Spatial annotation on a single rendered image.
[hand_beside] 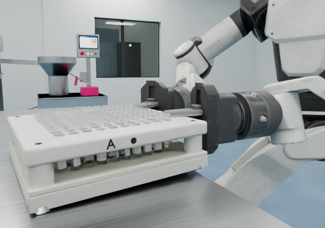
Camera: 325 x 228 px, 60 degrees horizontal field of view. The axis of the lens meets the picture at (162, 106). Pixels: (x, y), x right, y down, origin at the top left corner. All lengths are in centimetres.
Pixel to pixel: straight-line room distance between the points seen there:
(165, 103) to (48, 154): 32
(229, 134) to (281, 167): 38
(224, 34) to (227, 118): 54
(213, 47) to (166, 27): 506
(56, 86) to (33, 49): 255
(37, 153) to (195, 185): 20
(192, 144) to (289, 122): 23
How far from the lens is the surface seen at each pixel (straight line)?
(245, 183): 89
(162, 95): 58
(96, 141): 33
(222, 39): 99
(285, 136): 58
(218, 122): 48
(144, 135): 36
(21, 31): 546
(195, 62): 96
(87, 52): 312
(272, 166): 86
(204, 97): 47
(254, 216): 33
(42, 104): 271
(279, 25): 86
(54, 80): 294
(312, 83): 58
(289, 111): 58
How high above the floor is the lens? 100
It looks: 7 degrees down
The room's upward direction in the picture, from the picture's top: straight up
